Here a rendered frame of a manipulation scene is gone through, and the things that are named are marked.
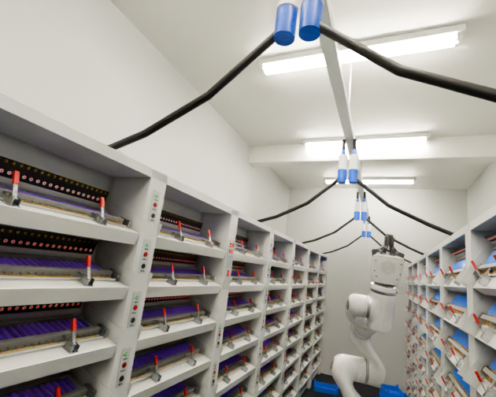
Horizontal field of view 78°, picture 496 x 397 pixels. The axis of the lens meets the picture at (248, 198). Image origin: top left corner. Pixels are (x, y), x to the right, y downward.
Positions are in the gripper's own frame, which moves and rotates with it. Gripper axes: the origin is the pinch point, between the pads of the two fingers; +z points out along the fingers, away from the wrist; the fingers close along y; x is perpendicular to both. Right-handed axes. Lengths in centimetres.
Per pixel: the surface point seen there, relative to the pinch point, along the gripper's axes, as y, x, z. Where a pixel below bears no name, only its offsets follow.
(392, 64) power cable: 14, -39, 43
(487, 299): -46, 25, -20
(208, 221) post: 87, 60, -8
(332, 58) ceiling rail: 26, 26, 76
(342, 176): 9, 102, 31
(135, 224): 90, -12, -6
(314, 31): 33, -31, 55
